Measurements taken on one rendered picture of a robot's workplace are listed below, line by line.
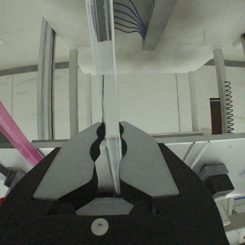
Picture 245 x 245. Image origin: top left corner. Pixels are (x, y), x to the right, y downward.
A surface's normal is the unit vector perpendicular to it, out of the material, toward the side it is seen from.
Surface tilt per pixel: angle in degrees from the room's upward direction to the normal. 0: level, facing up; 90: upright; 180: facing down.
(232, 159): 44
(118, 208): 134
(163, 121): 90
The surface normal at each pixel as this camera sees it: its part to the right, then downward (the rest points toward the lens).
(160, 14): 0.04, 1.00
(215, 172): -0.02, -0.71
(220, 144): 0.04, 0.70
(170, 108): 0.01, -0.03
